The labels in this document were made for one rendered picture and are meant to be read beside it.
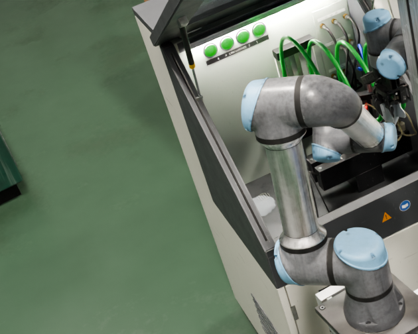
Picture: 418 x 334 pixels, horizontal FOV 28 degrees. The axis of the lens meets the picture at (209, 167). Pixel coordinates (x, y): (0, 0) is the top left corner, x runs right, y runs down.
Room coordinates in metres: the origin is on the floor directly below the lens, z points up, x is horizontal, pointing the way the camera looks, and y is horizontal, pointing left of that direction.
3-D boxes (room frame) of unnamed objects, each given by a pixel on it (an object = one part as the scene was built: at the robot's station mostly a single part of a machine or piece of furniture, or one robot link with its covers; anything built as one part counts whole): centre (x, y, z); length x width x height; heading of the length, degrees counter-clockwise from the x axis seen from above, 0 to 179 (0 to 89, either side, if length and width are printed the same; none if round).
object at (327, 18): (2.58, -0.56, 1.20); 0.13 x 0.03 x 0.31; 100
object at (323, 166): (2.30, -0.49, 0.91); 0.34 x 0.10 x 0.15; 100
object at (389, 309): (1.50, -0.28, 1.09); 0.15 x 0.15 x 0.10
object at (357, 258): (1.50, -0.27, 1.20); 0.13 x 0.12 x 0.14; 61
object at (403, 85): (1.98, -0.55, 1.36); 0.09 x 0.08 x 0.12; 10
